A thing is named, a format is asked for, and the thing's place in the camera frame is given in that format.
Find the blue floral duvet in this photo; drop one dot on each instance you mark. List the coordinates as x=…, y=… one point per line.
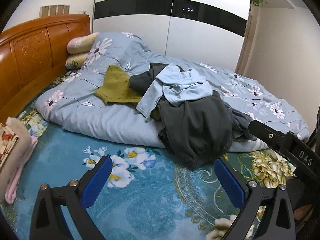
x=100, y=105

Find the red floral folded cloth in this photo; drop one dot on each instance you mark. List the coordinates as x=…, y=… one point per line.
x=7, y=142

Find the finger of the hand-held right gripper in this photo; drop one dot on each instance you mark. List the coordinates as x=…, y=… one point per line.
x=267, y=135

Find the light blue long-sleeve shirt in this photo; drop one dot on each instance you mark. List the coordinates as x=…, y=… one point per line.
x=180, y=87

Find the beige folded blanket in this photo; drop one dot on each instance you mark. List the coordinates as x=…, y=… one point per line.
x=17, y=127

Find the pink folded blanket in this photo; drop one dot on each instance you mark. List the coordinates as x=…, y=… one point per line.
x=20, y=165

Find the white wardrobe with black stripe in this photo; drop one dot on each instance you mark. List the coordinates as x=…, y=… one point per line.
x=200, y=35

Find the person's right forearm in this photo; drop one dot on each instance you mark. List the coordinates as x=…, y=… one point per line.
x=298, y=192

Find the teal floral bed blanket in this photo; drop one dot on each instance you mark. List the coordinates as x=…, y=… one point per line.
x=150, y=205

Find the pink yellow pillow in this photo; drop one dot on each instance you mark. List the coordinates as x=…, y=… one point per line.
x=80, y=42

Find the olive green knit sweater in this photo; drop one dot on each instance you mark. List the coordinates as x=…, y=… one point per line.
x=115, y=87

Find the wall socket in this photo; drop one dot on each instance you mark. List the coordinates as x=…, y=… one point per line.
x=82, y=11

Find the dark grey pants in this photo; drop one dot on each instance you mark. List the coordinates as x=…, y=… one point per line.
x=200, y=130

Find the dark grey striped garment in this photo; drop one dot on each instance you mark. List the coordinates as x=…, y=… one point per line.
x=140, y=82

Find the beige wall frame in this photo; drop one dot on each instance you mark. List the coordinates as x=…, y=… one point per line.
x=44, y=11
x=52, y=10
x=66, y=9
x=60, y=9

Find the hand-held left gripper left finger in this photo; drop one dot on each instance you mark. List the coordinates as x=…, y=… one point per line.
x=96, y=182

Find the yellow floral pillow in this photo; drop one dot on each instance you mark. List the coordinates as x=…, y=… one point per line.
x=75, y=60

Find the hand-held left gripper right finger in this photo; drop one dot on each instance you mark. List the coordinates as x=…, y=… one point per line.
x=230, y=182

